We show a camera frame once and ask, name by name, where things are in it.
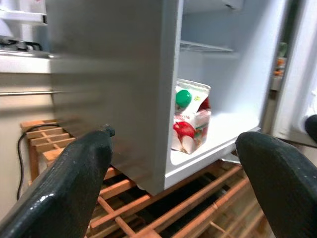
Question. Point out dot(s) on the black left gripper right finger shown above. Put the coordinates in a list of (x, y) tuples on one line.
[(284, 178)]

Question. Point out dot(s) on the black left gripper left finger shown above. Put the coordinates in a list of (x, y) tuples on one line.
[(62, 186)]

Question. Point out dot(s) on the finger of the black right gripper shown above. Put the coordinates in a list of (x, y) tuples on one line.
[(312, 127)]

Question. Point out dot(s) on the juice carton with green cap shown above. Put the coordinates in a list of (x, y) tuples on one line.
[(190, 129)]

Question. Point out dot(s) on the mini fridge door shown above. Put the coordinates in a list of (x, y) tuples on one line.
[(307, 74)]

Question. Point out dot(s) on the silver mini fridge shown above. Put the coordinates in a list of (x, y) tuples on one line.
[(111, 74)]

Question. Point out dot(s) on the beige kitchen cabinet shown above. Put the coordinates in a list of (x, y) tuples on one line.
[(12, 111)]

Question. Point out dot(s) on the wooden wine rack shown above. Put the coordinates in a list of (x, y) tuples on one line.
[(173, 205)]

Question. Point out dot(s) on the white kitchen countertop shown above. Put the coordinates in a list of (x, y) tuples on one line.
[(24, 65)]

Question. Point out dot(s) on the steel gas stove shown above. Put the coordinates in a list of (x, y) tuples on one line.
[(19, 45)]

